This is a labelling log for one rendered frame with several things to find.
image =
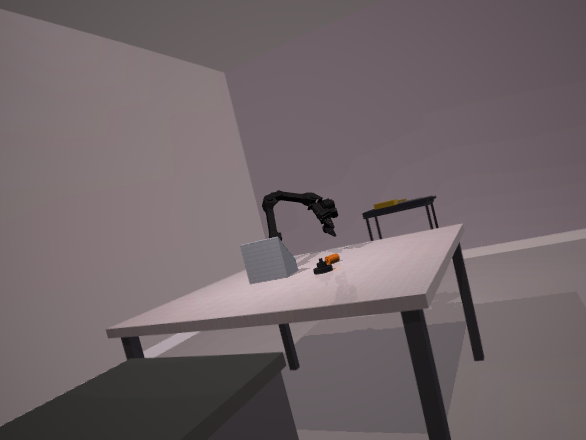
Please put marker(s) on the orange knob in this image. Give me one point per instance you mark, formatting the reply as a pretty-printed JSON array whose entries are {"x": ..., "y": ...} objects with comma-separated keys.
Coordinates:
[{"x": 332, "y": 259}]

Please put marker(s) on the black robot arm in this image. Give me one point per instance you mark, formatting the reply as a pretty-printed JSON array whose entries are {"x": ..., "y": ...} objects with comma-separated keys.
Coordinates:
[{"x": 307, "y": 199}]

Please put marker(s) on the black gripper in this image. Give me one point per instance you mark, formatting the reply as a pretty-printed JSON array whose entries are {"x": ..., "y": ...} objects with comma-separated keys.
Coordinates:
[{"x": 324, "y": 215}]

